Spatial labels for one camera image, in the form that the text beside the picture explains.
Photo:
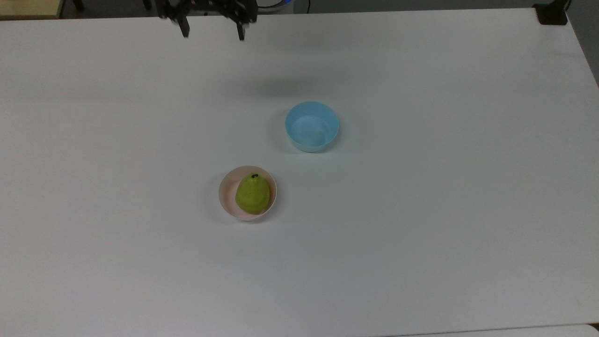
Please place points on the pink plastic bowl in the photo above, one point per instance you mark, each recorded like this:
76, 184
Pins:
227, 196

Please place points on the light blue plastic bowl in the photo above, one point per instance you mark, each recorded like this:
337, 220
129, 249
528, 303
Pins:
311, 126

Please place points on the black table clamp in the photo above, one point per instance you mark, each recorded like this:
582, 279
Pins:
552, 14

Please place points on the black chair leg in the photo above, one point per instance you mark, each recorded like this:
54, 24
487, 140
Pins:
147, 3
77, 4

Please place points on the green pear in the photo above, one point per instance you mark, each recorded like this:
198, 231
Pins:
253, 194

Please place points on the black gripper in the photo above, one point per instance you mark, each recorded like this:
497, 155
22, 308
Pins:
208, 6

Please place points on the light wooden table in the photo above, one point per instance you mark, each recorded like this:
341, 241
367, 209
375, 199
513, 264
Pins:
29, 8

